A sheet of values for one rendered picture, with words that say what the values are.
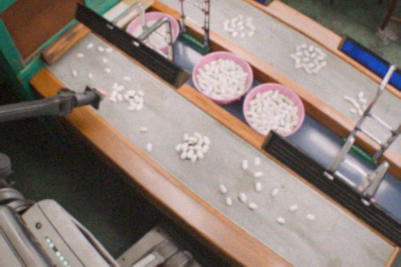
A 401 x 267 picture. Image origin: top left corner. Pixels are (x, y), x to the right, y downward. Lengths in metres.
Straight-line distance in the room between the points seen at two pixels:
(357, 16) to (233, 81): 1.90
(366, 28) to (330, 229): 2.15
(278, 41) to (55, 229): 1.48
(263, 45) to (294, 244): 0.97
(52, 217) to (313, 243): 1.02
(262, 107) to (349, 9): 1.95
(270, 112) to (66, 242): 1.17
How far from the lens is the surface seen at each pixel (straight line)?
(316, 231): 1.52
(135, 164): 1.55
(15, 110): 1.41
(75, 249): 0.77
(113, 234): 2.28
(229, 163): 1.56
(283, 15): 2.05
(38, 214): 0.81
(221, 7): 2.08
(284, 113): 1.70
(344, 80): 1.89
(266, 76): 1.78
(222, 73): 1.79
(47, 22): 1.86
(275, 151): 1.23
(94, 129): 1.66
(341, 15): 3.36
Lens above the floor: 2.16
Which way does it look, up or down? 59 degrees down
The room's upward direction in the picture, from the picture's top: 1 degrees counter-clockwise
